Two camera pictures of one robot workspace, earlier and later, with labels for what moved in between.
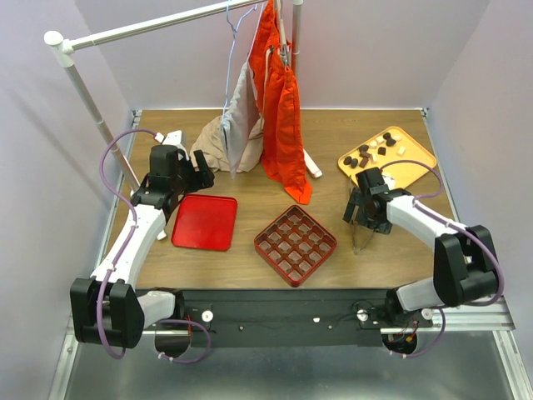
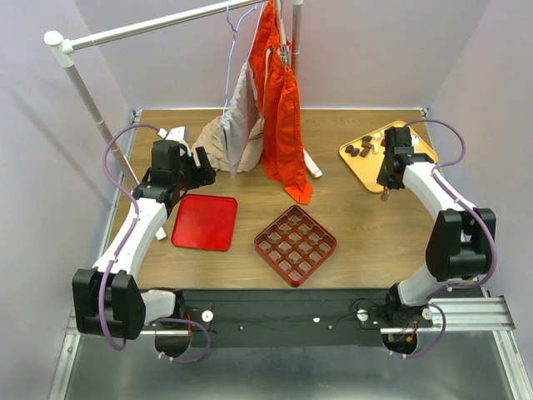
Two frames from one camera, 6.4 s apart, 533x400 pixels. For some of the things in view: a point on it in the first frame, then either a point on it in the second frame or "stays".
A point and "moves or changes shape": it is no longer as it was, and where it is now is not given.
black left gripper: x=202 y=179 stays
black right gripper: x=380 y=225 -> x=383 y=180
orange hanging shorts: x=280 y=89 stays
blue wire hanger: x=234 y=31 stays
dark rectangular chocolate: x=363 y=162 -> x=365 y=152
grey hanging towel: x=240 y=123 stays
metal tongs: x=355 y=249 moves or changes shape
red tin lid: x=206 y=222 stays
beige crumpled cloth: x=209 y=143 stays
